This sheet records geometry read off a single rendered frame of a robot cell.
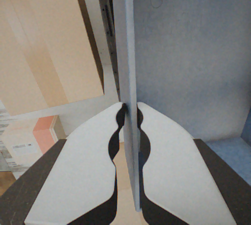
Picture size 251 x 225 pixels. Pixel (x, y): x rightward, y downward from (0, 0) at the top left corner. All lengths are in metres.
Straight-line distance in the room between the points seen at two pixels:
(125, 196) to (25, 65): 0.45
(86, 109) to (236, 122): 0.48
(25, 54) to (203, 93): 0.33
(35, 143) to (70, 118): 0.13
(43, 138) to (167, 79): 0.50
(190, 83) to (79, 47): 0.25
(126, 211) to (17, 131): 0.43
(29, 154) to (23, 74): 0.32
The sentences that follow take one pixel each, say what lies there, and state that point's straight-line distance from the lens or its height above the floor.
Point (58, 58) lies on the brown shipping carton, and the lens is 0.39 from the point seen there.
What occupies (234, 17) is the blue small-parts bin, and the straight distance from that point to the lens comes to 0.19.
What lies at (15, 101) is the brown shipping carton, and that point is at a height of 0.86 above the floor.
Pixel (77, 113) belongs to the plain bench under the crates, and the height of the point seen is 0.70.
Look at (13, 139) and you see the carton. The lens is 0.65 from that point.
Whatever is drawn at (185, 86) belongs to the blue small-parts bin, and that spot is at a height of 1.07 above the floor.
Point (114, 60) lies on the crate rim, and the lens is 0.31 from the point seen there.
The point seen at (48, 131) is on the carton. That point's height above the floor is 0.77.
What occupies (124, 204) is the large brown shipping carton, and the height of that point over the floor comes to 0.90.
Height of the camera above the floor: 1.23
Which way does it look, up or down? 60 degrees down
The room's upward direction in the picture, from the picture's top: 166 degrees clockwise
